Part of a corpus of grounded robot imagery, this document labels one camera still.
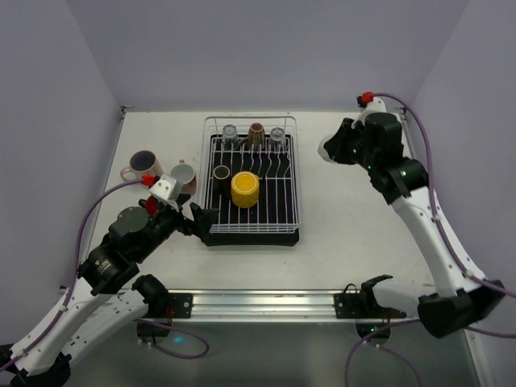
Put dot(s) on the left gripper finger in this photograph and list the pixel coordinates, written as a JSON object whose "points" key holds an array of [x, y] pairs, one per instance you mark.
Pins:
{"points": [[183, 198], [203, 219]]}

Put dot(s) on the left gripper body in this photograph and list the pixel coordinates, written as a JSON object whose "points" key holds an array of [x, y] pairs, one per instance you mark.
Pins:
{"points": [[189, 224]]}

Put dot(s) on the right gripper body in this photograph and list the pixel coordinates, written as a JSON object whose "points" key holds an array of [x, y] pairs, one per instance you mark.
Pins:
{"points": [[344, 142]]}

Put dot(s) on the red mug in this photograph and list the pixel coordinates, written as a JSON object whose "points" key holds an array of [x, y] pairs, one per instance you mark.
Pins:
{"points": [[152, 206]]}

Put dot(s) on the pink floral mug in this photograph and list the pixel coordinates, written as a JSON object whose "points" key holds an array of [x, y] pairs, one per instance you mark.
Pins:
{"points": [[186, 175]]}

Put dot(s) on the white faceted mug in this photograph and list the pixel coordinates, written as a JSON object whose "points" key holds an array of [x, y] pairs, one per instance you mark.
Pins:
{"points": [[326, 149]]}

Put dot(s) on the black tumbler cup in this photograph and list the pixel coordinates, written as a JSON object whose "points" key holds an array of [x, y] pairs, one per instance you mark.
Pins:
{"points": [[222, 181]]}

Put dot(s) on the yellow mug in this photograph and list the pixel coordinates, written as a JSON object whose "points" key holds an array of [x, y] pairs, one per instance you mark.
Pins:
{"points": [[245, 189]]}

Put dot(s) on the light pink mug dark interior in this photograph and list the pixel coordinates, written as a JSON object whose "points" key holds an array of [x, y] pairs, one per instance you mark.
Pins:
{"points": [[143, 162]]}

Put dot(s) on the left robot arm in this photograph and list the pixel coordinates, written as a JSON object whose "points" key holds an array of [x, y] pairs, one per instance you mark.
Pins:
{"points": [[107, 293]]}

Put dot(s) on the black drip tray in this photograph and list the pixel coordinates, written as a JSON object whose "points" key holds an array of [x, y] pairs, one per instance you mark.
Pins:
{"points": [[250, 238]]}

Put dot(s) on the right clear drinking glass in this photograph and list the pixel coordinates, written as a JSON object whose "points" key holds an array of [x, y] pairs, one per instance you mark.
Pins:
{"points": [[277, 140]]}

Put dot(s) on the clear drinking glass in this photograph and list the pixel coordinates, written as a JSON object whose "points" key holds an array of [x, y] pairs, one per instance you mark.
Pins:
{"points": [[230, 137], [277, 140]]}

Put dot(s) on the left clear drinking glass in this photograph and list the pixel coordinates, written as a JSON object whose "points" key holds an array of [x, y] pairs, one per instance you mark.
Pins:
{"points": [[230, 137]]}

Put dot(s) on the brown striped mug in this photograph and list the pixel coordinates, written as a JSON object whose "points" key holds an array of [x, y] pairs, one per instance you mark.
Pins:
{"points": [[255, 139]]}

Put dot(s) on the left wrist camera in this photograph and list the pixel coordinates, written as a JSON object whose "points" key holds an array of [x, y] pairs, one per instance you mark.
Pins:
{"points": [[167, 190]]}

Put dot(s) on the white wire dish rack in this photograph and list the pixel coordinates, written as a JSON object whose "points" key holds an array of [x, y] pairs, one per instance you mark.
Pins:
{"points": [[215, 123]]}

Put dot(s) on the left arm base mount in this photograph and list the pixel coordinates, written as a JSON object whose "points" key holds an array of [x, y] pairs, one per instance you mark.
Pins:
{"points": [[172, 306]]}

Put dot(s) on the aluminium mounting rail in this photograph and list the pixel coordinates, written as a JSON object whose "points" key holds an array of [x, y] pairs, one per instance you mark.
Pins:
{"points": [[208, 307]]}

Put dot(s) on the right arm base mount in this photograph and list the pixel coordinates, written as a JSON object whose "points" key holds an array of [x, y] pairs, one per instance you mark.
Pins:
{"points": [[360, 303]]}

